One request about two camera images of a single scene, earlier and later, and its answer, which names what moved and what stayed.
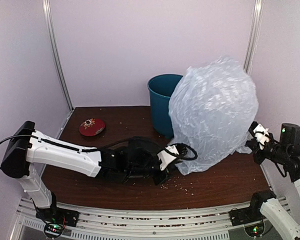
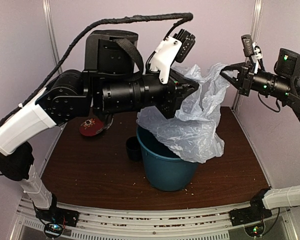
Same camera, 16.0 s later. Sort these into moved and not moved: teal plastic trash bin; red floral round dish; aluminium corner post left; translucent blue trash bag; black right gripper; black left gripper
Moved: translucent blue trash bag; teal plastic trash bin; black left gripper; black right gripper
Not moved: aluminium corner post left; red floral round dish
